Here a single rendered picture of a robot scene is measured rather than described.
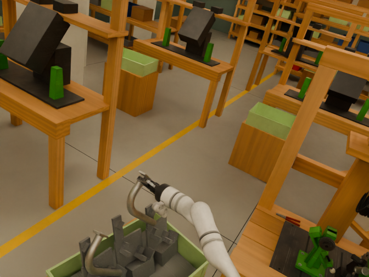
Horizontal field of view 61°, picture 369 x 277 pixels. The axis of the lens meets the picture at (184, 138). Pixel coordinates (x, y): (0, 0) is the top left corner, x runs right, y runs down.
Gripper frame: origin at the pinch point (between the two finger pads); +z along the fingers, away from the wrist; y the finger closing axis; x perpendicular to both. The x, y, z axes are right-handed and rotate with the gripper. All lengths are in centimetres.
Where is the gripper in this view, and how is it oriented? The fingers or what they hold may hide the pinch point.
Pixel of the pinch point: (143, 181)
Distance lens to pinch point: 128.5
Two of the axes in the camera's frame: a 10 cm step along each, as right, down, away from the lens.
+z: -7.3, -2.9, 6.2
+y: -3.9, -5.6, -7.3
